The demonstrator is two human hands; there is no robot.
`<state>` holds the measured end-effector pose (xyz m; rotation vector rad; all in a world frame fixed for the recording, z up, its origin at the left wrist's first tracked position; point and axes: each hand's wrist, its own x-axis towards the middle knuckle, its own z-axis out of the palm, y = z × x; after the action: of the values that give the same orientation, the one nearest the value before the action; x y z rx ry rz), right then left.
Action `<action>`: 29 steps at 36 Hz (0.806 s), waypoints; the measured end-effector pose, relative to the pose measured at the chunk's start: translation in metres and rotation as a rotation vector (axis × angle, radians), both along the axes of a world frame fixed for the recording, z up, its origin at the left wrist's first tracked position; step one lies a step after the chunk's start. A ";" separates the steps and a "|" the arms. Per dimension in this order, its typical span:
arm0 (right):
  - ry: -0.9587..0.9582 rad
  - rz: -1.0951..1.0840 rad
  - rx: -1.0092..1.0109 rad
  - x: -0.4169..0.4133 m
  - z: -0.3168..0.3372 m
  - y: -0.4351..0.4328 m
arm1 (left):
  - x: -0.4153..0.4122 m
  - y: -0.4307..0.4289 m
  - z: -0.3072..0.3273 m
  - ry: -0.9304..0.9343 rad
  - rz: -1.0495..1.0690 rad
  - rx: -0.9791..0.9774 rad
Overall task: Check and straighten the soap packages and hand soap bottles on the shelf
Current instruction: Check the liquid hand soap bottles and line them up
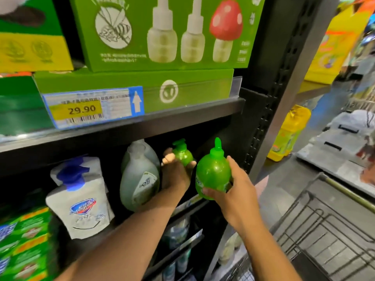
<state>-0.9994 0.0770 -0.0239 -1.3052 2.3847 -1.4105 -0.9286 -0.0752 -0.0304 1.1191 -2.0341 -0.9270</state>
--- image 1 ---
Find green box bottle print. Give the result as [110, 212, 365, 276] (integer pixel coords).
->
[69, 0, 266, 73]

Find yellow plastic pack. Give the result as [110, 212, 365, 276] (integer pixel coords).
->
[266, 105, 313, 163]
[305, 5, 374, 85]

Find teal packets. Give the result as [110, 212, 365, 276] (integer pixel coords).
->
[158, 216, 193, 281]

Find pale green hand sanitizer bottle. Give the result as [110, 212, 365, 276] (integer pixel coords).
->
[123, 139, 160, 170]

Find stack of green soap boxes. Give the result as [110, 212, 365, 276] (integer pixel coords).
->
[0, 205, 59, 281]

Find pile of white packaged goods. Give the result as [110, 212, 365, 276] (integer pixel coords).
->
[296, 108, 375, 198]

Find bright green hand sanitizer bottle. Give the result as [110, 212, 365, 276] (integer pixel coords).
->
[195, 137, 233, 199]
[171, 139, 194, 169]

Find white hand sanitizer bottle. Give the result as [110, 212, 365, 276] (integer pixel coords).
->
[46, 164, 113, 239]
[50, 156, 103, 185]

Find person's right hand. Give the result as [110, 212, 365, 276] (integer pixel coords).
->
[202, 156, 263, 233]

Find person's left forearm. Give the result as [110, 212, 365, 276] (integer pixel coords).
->
[55, 184, 189, 281]

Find wire basket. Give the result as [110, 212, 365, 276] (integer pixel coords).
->
[234, 173, 375, 281]

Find white blue price tag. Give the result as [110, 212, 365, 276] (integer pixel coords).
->
[42, 86, 145, 129]

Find green yellow cartoon box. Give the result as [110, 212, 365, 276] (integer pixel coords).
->
[0, 0, 74, 74]

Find person's left hand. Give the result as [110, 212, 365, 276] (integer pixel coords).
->
[159, 148, 198, 201]

